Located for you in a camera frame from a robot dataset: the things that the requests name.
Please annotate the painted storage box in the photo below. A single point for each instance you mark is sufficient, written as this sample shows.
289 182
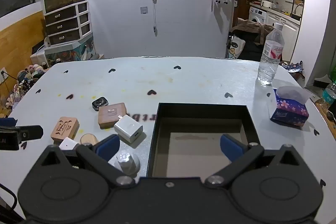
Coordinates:
69 52

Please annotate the dark patterned pouch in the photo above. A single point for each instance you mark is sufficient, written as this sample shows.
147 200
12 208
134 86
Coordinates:
294 66

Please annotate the pile of plush toys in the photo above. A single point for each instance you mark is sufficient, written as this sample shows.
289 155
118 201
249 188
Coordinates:
26 79

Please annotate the green plastic bottle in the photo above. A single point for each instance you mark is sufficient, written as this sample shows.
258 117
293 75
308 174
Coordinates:
329 95

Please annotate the clear water bottle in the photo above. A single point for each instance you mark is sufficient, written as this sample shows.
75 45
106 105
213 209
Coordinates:
270 56

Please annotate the wooden block with clear insert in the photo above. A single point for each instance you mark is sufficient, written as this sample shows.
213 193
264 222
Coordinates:
111 115

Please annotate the white washing machine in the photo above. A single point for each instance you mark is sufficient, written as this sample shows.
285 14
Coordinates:
257 15

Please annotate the white wall outlet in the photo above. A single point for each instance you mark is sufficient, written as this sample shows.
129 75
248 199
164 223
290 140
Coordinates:
3 75

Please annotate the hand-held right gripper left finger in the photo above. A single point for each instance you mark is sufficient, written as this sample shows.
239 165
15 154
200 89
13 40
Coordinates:
107 147

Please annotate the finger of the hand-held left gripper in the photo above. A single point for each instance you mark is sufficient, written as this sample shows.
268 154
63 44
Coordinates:
29 132

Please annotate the black cardboard box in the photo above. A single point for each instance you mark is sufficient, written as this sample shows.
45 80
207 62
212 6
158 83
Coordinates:
199 134

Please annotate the blue floral tissue box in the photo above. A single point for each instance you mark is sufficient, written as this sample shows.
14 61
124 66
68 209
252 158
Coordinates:
288 108

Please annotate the carved wooden block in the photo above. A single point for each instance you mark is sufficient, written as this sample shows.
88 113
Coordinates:
64 128

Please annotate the small white plastic box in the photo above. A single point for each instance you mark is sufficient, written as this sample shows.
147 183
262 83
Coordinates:
67 144

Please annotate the round white tape measure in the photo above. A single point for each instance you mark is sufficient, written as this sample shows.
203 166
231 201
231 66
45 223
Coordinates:
128 163

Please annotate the small black smartwatch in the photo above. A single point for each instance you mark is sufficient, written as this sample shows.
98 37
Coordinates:
98 104

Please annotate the beige earbud case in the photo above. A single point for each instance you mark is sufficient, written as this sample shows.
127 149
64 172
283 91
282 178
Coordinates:
88 138

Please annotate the white wall switch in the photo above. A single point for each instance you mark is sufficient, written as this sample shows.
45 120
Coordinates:
144 10

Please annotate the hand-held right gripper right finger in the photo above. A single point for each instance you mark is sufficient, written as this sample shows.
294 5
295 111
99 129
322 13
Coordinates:
229 147

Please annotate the white charger cube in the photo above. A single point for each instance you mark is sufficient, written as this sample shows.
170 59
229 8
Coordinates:
128 128

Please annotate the white drawer cabinet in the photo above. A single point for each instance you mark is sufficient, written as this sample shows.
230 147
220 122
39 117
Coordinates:
64 24

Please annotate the white cartoon tote bag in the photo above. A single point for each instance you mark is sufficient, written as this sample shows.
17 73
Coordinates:
235 49

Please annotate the brown clothes on chair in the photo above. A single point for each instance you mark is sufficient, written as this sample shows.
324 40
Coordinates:
252 28

